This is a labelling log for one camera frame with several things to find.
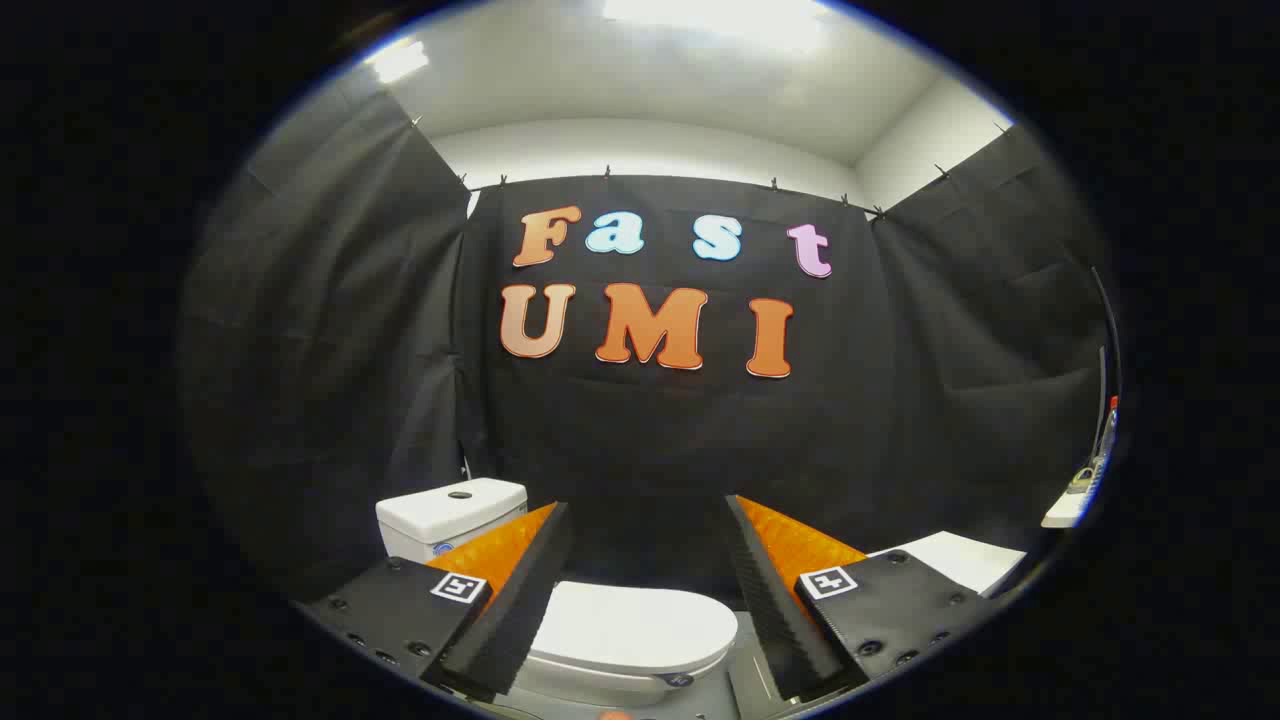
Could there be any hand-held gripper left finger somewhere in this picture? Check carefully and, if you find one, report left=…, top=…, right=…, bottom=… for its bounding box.
left=297, top=501, right=574, bottom=704

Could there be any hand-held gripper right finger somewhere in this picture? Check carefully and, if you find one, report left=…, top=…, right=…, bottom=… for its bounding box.
left=724, top=494, right=1001, bottom=701

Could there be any white toilet lid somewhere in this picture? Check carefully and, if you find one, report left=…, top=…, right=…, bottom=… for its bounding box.
left=520, top=582, right=740, bottom=683

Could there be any white ceramic toilet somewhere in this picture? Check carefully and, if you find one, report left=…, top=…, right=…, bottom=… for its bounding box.
left=376, top=478, right=743, bottom=720

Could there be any white panelled cabinet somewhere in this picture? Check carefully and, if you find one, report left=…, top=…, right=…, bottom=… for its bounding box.
left=868, top=531, right=1028, bottom=598

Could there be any black backdrop cloth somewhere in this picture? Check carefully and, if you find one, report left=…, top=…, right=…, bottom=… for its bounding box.
left=180, top=70, right=1116, bottom=603

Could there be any white shelf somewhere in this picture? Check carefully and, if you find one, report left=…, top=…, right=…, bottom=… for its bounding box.
left=1040, top=488, right=1093, bottom=529

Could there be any ceiling light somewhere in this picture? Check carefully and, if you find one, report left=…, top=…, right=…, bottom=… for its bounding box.
left=364, top=38, right=432, bottom=87

